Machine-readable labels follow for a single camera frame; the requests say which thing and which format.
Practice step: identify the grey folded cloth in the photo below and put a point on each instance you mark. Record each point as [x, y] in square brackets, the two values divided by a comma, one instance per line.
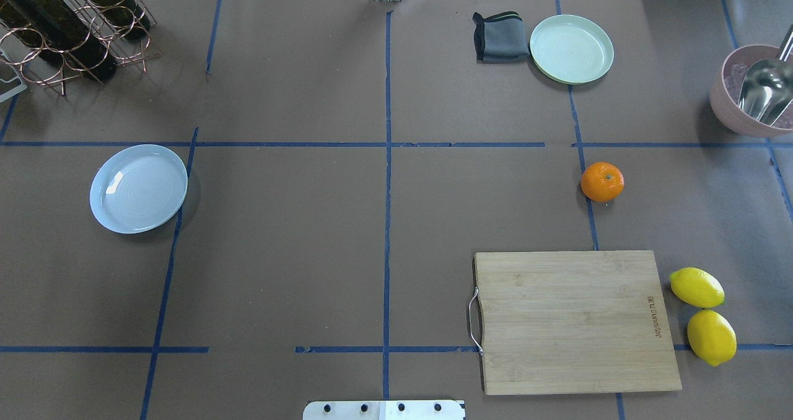
[500, 38]

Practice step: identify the yellow lemon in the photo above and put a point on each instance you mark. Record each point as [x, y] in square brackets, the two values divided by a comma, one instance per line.
[697, 287]
[711, 337]

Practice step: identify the light blue plate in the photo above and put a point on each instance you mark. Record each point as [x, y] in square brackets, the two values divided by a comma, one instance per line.
[138, 189]

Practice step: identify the bamboo cutting board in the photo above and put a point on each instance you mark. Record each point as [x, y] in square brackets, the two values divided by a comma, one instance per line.
[576, 322]

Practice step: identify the dark green wine bottle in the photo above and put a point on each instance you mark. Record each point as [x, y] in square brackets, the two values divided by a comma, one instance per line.
[64, 31]

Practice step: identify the upper yellow lemon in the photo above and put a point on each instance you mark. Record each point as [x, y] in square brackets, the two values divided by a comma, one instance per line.
[697, 287]

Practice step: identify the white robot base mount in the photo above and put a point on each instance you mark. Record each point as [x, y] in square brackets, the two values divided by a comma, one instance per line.
[386, 409]

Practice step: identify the lower yellow lemon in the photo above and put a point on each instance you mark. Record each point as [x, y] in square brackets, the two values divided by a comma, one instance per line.
[711, 337]

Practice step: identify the copper wire bottle rack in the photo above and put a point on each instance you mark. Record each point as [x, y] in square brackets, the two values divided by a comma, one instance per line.
[25, 52]

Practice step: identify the pink bowl with ice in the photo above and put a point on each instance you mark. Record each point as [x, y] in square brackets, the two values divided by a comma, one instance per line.
[726, 89]

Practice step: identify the metal ice scoop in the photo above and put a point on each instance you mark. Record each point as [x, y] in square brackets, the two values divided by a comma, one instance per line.
[766, 89]

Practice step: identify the orange fruit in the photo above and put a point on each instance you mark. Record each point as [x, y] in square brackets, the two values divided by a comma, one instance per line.
[602, 182]

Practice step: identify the light green plate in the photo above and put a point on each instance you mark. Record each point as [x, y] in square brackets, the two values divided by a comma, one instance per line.
[571, 49]

